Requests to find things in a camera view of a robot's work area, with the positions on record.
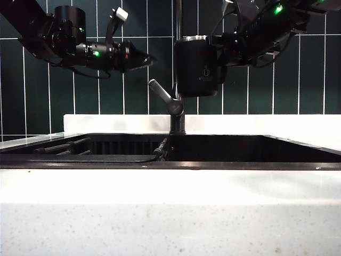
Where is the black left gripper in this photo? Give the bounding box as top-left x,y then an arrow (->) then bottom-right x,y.
76,39 -> 158,73

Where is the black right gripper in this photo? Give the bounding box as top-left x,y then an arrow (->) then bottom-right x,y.
208,28 -> 270,67

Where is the black mug with steel rim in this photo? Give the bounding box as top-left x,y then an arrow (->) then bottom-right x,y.
173,35 -> 228,98

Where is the grey metal faucet lever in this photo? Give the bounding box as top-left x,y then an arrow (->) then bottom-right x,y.
148,78 -> 185,117

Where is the dark metal faucet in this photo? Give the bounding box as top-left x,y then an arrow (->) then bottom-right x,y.
169,0 -> 186,135

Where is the black sink drain rack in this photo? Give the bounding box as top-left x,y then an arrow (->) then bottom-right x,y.
33,136 -> 161,163

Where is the black sink basin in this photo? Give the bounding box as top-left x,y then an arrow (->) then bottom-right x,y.
0,132 -> 341,171

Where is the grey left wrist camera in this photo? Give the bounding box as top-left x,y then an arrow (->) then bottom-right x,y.
104,6 -> 129,46

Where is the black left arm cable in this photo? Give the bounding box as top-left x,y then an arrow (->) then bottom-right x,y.
47,59 -> 111,79

